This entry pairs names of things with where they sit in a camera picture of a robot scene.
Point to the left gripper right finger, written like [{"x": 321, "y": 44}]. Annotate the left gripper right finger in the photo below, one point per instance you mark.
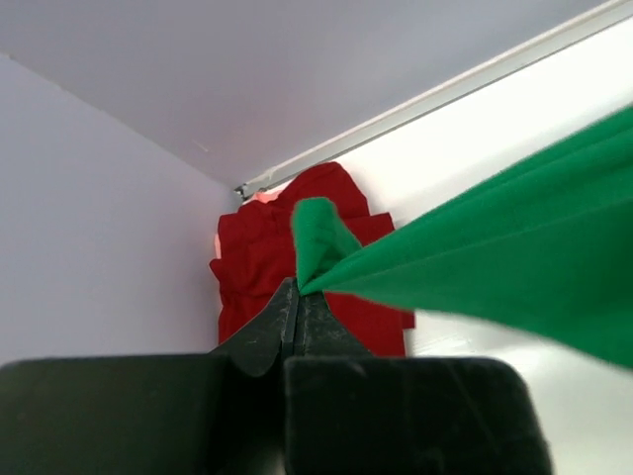
[{"x": 349, "y": 412}]

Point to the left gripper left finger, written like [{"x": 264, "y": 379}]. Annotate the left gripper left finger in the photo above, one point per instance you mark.
[{"x": 219, "y": 412}]

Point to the green t-shirt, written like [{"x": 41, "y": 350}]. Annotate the green t-shirt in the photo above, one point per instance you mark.
[{"x": 545, "y": 247}]

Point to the red t-shirt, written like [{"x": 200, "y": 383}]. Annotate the red t-shirt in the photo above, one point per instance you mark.
[{"x": 257, "y": 253}]

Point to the aluminium table frame rail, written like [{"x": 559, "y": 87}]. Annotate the aluminium table frame rail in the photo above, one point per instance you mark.
[{"x": 566, "y": 35}]

